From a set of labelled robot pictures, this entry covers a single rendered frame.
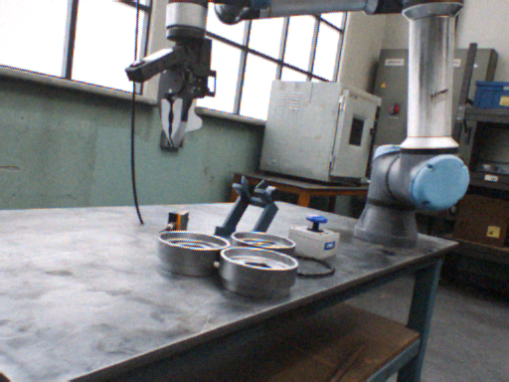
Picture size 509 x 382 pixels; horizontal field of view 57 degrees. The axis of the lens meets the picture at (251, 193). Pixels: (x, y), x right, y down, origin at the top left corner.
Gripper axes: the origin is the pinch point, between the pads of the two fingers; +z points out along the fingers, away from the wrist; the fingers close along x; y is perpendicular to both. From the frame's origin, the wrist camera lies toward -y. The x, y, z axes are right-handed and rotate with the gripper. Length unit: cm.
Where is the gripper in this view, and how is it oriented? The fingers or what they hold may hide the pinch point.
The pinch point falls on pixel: (172, 140)
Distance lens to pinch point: 88.7
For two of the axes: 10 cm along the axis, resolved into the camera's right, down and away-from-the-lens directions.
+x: -7.3, -1.2, 6.7
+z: -0.7, 9.9, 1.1
